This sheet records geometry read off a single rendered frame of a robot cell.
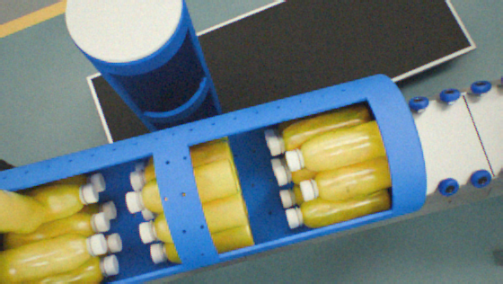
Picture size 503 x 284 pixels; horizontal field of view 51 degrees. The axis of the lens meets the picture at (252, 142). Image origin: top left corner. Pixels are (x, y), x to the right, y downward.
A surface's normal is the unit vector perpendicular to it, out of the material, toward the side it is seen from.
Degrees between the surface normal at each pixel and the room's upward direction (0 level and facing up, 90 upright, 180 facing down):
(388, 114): 11
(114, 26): 0
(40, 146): 0
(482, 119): 0
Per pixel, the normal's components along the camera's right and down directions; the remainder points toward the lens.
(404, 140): -0.01, -0.08
